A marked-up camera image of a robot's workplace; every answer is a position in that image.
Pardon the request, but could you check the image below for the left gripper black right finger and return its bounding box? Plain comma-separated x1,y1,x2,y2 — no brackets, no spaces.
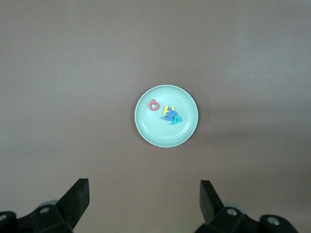
195,180,299,233

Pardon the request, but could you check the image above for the light green plate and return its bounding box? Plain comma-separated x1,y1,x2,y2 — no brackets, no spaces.
135,84,199,148

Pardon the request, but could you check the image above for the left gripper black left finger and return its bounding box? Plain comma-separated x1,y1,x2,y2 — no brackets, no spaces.
0,179,90,233

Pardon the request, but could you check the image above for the brown table cover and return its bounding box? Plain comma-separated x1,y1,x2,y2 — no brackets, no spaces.
0,0,311,233

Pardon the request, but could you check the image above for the blue capital letter M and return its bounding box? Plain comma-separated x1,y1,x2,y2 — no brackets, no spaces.
163,109,177,122

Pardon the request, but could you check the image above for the red capital letter Q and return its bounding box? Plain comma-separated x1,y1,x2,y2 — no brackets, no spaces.
148,99,160,112

